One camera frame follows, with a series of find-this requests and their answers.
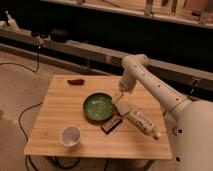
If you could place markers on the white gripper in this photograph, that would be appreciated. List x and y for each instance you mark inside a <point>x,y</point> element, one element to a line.
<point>126,84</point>

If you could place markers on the green ceramic bowl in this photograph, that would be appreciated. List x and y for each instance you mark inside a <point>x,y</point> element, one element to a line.
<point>98,107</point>

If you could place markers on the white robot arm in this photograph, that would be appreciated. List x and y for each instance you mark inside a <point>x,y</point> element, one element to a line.
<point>194,149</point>

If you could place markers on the dark red chocolate bar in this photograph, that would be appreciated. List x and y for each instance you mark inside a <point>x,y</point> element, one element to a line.
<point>111,124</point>

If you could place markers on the white tube bottle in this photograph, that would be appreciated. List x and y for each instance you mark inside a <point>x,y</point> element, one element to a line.
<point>145,124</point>

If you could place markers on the red brown sausage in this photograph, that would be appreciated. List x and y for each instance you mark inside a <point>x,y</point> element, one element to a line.
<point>76,81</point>

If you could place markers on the wooden table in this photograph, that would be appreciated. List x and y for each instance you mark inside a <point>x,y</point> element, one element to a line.
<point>63,107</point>

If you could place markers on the white paper cup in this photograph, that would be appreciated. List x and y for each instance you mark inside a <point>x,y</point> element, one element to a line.
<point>70,136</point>

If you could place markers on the black box on ledge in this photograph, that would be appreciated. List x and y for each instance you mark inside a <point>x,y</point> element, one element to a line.
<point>59,35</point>

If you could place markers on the white spray bottle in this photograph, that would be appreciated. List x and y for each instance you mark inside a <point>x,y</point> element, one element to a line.
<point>12,22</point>

